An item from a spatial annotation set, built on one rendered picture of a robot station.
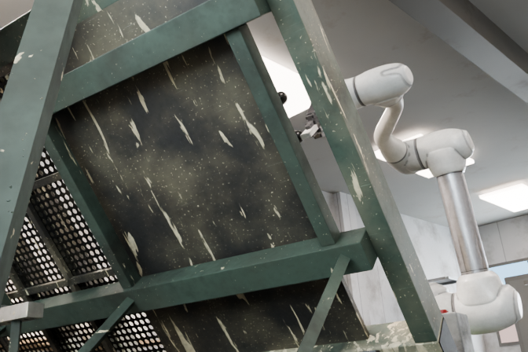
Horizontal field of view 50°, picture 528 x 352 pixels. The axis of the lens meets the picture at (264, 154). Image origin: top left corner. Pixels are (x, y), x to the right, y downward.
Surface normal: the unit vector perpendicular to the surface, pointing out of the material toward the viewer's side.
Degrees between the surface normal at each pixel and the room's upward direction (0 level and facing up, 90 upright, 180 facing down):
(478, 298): 97
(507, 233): 90
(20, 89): 83
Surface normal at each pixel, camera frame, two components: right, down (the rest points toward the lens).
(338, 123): -0.38, 0.37
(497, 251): -0.70, -0.23
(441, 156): -0.50, -0.04
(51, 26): 0.19, -0.50
